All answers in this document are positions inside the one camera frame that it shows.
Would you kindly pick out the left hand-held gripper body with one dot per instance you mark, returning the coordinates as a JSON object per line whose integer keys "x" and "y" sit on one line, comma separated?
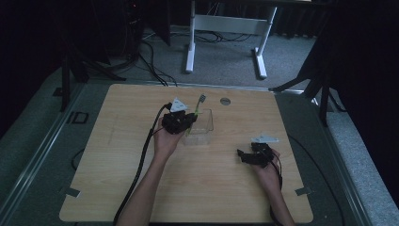
{"x": 176, "y": 121}

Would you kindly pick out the white desk frame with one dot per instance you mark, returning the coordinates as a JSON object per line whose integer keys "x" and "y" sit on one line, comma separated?
{"x": 229, "y": 24}

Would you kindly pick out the clear plastic container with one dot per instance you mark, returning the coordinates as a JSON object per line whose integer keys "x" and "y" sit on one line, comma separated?
{"x": 202, "y": 128}

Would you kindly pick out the person's right hand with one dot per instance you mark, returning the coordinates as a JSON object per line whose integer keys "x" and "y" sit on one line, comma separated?
{"x": 268, "y": 177}

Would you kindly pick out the round metal table grommet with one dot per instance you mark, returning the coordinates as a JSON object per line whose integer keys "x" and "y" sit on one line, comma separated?
{"x": 225, "y": 101}

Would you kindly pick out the green toothbrush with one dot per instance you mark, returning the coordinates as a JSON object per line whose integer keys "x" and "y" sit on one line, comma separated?
{"x": 198, "y": 108}

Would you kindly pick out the metal floor rail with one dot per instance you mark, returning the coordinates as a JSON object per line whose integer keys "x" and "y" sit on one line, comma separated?
{"x": 40, "y": 157}
{"x": 342, "y": 169}

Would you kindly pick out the person's left hand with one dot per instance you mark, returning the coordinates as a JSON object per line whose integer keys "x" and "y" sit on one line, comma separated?
{"x": 166, "y": 142}

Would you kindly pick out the black metal stand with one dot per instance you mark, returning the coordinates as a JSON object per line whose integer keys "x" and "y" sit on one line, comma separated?
{"x": 66, "y": 81}
{"x": 323, "y": 94}

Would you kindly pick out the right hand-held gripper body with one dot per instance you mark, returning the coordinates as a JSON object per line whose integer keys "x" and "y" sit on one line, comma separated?
{"x": 262, "y": 152}

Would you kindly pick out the grey tape strip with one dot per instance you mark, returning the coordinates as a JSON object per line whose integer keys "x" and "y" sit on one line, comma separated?
{"x": 70, "y": 191}
{"x": 303, "y": 190}

